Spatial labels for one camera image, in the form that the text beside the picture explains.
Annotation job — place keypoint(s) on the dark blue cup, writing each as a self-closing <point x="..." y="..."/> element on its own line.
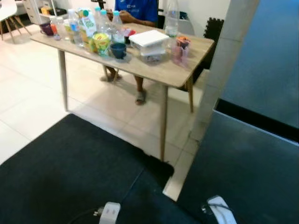
<point x="118" y="50"/>

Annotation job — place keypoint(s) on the yellow green paper cup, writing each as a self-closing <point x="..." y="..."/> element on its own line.
<point x="101" y="44"/>

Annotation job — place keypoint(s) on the large grey fridge door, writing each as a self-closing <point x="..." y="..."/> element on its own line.
<point x="243" y="168"/>

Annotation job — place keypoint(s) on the grey freezer door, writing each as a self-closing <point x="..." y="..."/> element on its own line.
<point x="266" y="56"/>

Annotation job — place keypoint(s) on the black foam puzzle mat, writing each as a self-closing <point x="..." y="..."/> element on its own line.
<point x="214" y="29"/>

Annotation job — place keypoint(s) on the clear labelled plastic container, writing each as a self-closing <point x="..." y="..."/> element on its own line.
<point x="154" y="55"/>

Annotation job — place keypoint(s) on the large clear water bottle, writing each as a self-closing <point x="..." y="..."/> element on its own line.
<point x="172" y="21"/>

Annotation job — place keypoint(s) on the light wooden table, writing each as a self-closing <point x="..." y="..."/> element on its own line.
<point x="140" y="65"/>

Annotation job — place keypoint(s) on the white lidded plastic container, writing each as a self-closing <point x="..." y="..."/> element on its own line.
<point x="148" y="38"/>

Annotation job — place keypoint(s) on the red snack package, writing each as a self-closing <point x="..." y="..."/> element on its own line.
<point x="129" y="33"/>

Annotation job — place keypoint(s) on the person in blue shirt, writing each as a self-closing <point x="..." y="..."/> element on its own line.
<point x="135" y="9"/>

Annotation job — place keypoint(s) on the small clear water bottle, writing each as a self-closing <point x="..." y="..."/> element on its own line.
<point x="74" y="28"/>
<point x="117" y="28"/>
<point x="105" y="23"/>
<point x="97" y="16"/>

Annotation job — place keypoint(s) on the green white juice carton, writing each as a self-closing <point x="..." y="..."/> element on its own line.
<point x="88" y="25"/>

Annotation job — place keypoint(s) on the black stand pole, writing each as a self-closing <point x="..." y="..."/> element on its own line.
<point x="98" y="3"/>

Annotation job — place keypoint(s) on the black floor mat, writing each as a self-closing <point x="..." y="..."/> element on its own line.
<point x="56" y="172"/>

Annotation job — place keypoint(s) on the small orange labelled bottle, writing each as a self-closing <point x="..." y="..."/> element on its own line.
<point x="55" y="29"/>

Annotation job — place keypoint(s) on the purple mug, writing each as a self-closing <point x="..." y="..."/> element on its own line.
<point x="46" y="29"/>

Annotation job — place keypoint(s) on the white shelf unit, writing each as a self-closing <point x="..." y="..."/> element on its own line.
<point x="35" y="9"/>

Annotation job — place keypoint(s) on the white chair wooden legs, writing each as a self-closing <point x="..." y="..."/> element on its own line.
<point x="8" y="11"/>

